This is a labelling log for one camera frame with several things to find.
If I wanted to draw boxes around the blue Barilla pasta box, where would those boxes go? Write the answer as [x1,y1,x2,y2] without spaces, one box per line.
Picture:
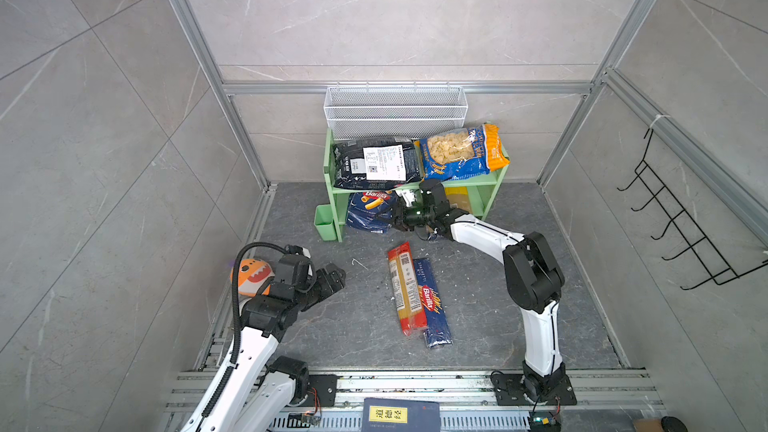
[345,191,397,234]

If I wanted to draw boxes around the orange shark plush toy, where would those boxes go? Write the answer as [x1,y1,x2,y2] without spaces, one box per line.
[237,258,274,297]

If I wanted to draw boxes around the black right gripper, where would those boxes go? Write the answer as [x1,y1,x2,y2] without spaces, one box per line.
[375,202,436,231]

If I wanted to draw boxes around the yellow spaghetti packet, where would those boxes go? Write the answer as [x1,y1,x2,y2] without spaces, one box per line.
[445,187,472,213]

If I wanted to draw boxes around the black pasta bag white label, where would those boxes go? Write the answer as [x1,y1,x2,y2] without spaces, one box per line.
[332,137,422,191]

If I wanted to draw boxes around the blue spaghetti packet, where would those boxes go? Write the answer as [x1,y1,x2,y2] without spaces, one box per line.
[414,258,453,349]

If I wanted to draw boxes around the black wire hook rack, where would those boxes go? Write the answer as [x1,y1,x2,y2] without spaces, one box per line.
[616,128,767,291]

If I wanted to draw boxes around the red spaghetti packet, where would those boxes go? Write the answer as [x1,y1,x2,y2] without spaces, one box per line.
[388,242,427,336]

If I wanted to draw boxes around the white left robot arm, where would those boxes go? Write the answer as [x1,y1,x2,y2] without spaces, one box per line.
[182,253,346,431]

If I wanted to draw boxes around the blue orange shell pasta bag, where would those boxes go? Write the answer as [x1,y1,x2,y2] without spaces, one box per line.
[420,123,510,181]

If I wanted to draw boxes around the green wooden shelf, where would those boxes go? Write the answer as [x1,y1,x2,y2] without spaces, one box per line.
[313,125,510,244]

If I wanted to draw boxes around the metal base rail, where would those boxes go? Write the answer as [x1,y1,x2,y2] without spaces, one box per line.
[164,368,667,432]

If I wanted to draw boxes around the white wire mesh basket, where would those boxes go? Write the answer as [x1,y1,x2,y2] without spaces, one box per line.
[323,85,469,140]

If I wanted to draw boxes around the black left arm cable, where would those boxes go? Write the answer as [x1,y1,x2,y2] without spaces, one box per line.
[229,241,289,367]

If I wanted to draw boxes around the blue book yellow label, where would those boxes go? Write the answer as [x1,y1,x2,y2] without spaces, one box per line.
[361,398,441,432]

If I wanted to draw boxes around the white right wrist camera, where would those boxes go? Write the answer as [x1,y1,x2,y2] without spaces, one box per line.
[397,189,418,207]

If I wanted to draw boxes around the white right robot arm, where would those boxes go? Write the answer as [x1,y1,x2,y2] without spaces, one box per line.
[392,179,577,407]

